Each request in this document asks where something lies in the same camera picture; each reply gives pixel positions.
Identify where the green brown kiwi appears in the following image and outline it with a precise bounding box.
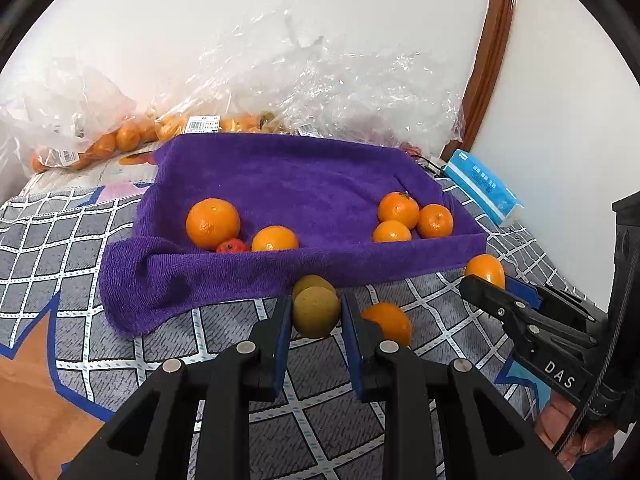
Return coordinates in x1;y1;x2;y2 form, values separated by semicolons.
292;274;337;298
292;286;342;339

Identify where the brown wooden door frame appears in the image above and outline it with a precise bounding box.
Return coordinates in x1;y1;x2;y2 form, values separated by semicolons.
440;0;519;159

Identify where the white printed carton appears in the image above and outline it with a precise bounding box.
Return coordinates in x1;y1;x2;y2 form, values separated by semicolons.
24;142;162;195

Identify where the bagged oranges group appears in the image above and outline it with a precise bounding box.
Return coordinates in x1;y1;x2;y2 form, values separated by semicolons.
31;115;161;173

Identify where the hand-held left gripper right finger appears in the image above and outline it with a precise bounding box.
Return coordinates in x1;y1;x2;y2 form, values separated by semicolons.
340;293;575;480

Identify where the small orange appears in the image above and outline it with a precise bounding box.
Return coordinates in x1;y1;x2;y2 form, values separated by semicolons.
417;203;455;240
377;192;421;231
361;302;413;349
464;254;506;290
372;220;413;244

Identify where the person's right hand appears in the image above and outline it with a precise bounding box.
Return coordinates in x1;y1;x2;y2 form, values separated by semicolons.
536;389;622;457

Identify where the grey checked printed blanket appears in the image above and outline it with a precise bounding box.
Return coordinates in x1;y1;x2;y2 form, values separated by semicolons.
0;174;618;480

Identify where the large orange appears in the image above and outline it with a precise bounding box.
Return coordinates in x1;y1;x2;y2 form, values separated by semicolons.
186;198;241;251

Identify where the labelled clear kumquat bag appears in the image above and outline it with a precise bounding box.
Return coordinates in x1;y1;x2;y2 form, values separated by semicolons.
147;72;281;143

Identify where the purple towel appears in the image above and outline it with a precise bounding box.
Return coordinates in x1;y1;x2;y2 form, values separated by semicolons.
98;133;488;337

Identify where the blue tissue pack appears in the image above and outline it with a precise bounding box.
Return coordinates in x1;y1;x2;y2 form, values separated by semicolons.
443;148;525;226

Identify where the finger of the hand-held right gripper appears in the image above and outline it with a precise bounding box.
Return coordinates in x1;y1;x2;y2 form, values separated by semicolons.
458;275;548;348
504;280;607;328

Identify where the medium orange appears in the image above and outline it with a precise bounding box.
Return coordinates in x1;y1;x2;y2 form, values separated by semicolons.
251;225;300;253

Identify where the crinkled clear plastic bag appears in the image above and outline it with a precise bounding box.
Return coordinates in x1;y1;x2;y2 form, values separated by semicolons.
187;2;466;151

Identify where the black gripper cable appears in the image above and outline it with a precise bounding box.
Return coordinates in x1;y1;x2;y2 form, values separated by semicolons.
552;305;618;453

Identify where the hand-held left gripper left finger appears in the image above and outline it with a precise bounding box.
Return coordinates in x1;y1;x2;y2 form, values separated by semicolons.
57;295;294;480

